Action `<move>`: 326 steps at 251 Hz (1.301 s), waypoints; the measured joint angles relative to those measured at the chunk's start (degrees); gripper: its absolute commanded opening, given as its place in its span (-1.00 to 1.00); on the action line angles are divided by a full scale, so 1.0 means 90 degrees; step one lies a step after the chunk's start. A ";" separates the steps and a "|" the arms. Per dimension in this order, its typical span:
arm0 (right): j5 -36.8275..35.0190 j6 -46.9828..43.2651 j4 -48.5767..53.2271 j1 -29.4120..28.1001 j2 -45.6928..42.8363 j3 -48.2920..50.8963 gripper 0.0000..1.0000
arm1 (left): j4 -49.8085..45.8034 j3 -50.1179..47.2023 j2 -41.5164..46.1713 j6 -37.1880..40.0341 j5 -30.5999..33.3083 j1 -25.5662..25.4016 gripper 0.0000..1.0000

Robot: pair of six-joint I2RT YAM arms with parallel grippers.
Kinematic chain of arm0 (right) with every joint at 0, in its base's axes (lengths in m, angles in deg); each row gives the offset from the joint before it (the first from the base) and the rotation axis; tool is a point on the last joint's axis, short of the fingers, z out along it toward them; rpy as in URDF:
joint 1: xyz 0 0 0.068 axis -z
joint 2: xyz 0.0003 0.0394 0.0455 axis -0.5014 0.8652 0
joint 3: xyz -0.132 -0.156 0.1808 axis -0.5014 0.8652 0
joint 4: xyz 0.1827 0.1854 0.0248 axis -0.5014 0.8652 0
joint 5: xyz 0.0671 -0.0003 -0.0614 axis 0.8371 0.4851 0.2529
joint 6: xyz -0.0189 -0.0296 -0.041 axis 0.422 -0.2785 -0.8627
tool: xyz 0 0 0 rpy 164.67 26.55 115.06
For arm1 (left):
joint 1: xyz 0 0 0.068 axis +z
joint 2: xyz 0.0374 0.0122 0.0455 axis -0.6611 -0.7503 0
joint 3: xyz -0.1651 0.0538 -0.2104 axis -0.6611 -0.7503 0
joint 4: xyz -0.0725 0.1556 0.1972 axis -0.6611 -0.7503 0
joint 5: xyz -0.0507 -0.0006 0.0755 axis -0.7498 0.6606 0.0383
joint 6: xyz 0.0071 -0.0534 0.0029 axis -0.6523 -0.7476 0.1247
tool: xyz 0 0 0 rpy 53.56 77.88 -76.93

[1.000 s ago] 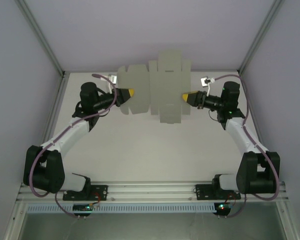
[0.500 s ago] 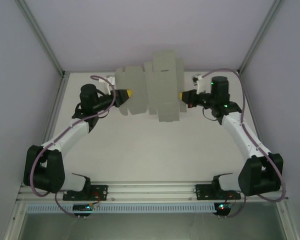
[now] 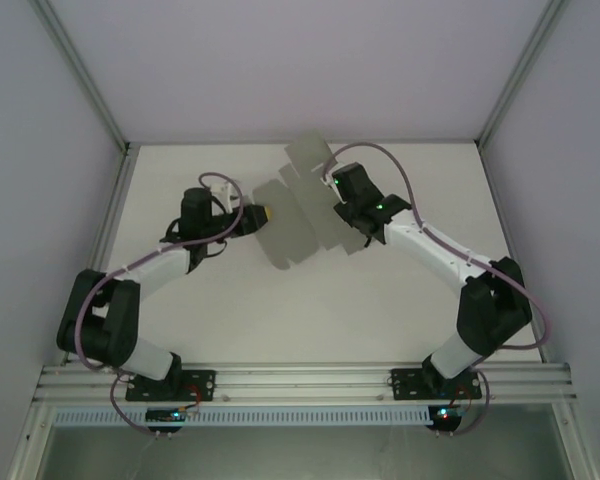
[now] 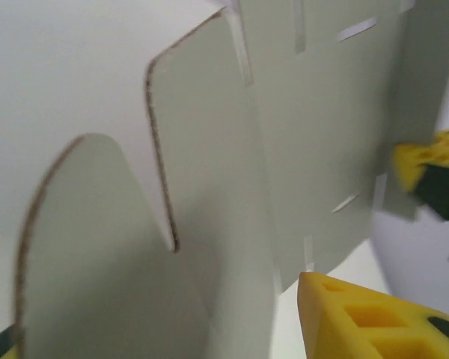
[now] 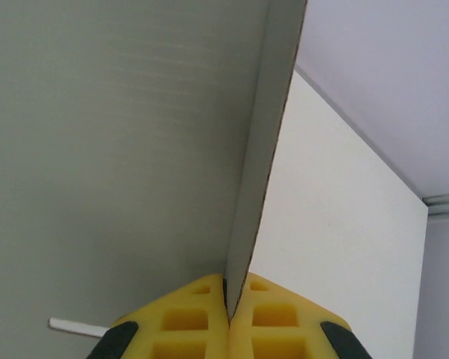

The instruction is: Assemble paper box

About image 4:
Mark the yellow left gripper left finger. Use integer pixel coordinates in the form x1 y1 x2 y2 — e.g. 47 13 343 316
0 324 24 359

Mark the grey cardboard paper box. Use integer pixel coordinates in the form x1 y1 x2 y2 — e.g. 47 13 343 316
13 0 449 359

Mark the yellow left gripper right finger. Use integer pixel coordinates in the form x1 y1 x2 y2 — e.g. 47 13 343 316
297 271 449 359

